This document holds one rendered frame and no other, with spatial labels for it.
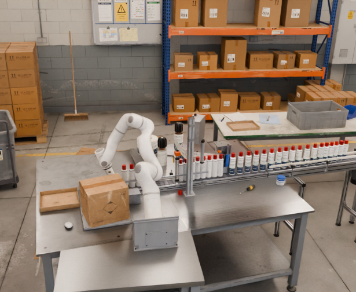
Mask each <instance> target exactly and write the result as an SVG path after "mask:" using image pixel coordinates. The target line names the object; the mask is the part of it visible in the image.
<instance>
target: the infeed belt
mask: <svg viewBox="0 0 356 292"><path fill-rule="evenodd" d="M266 172H268V171H266V170H265V171H260V170H259V169H258V172H256V173H254V172H252V169H251V170H250V173H245V172H244V170H243V173H242V174H237V172H235V174H234V175H233V176H231V175H229V173H223V176H222V177H218V176H217V177H215V178H214V177H211V178H205V179H202V178H200V179H198V180H196V179H195V180H193V182H195V181H203V180H212V179H217V178H226V177H235V176H243V175H249V174H258V173H266ZM155 183H156V185H157V186H163V185H172V184H175V179H172V180H163V181H159V182H158V181H155ZM128 187H129V185H128ZM135 188H138V189H140V188H141V187H137V186H136V184H135ZM129 189H133V188H130V187H129Z"/></svg>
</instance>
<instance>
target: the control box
mask: <svg viewBox="0 0 356 292"><path fill-rule="evenodd" d="M194 118H195V123H194V144H200V142H201V141H202V139H203V138H204V132H205V115H199V114H197V116H194Z"/></svg>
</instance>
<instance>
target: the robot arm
mask: <svg viewBox="0 0 356 292"><path fill-rule="evenodd" d="M130 126H131V127H134V128H136V129H140V131H141V135H140V136H139V138H138V140H137V142H138V149H139V152H140V155H141V156H142V158H143V160H144V162H138V163H137V164H136V165H135V168H134V175H135V177H136V179H137V181H138V183H139V185H140V186H141V188H142V193H143V200H144V212H145V219H146V218H159V217H165V215H162V206H161V200H160V190H159V187H158V186H157V185H156V183H155V182H154V181H158V180H159V179H161V177H162V175H163V171H162V167H161V165H160V163H159V161H158V159H157V157H156V156H155V154H154V152H153V149H152V143H151V135H152V133H153V131H154V124H153V122H152V121H151V120H150V119H148V118H145V117H143V116H140V115H137V114H134V113H131V114H124V115H123V116H122V117H121V119H120V120H119V122H118V124H117V125H116V127H115V128H114V130H113V132H112V133H111V135H110V136H109V138H108V141H107V147H106V149H105V148H99V149H97V150H96V151H95V155H96V157H97V159H98V161H99V164H100V166H101V167H102V168H103V169H104V170H105V171H106V173H107V175H110V174H114V171H113V169H112V163H111V160H112V158H113V157H114V155H115V152H116V149H117V146H118V143H119V142H120V140H121V139H122V137H123V136H124V134H125V133H126V131H127V129H128V128H129V127H130Z"/></svg>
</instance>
